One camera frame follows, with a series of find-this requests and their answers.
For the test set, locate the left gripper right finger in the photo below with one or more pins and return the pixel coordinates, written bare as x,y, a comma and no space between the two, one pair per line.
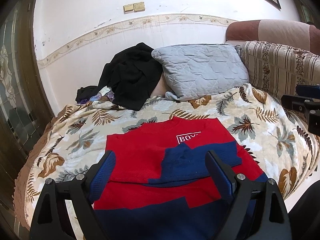
256,209

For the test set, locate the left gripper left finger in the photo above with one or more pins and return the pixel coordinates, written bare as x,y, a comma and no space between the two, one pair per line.
51,219

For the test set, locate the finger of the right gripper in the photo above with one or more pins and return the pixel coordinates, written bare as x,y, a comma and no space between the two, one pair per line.
299,103
309,91

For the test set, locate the red and navy boys sweater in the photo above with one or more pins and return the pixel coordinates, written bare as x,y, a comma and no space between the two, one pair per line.
155,184

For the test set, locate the small dark purple clothes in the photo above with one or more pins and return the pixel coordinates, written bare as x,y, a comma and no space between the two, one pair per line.
93,93

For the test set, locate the striped floral brown cushion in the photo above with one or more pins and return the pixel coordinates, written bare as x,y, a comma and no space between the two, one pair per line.
277,68

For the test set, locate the brown and pink headboard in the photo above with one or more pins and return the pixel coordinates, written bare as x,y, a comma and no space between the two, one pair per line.
291,33

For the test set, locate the leaf pattern beige blanket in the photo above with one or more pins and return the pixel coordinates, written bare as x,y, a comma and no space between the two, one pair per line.
277,139

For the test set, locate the wooden glass panel door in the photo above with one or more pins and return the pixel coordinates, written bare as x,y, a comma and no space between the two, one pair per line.
25,110

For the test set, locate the grey quilted pillow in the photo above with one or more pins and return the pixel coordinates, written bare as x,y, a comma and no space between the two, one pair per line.
195,70

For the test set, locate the black garment pile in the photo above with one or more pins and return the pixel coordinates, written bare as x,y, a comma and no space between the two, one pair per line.
132,75

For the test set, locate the wooden window frame right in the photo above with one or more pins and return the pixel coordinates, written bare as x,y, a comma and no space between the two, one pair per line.
305,14

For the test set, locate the beige wall switch right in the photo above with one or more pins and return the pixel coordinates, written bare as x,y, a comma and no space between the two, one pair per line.
139,7

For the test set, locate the beige wall switch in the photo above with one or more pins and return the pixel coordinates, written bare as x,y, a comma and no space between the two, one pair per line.
129,8
139,7

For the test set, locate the beige wall switch left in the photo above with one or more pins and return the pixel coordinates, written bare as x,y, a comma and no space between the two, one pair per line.
129,8

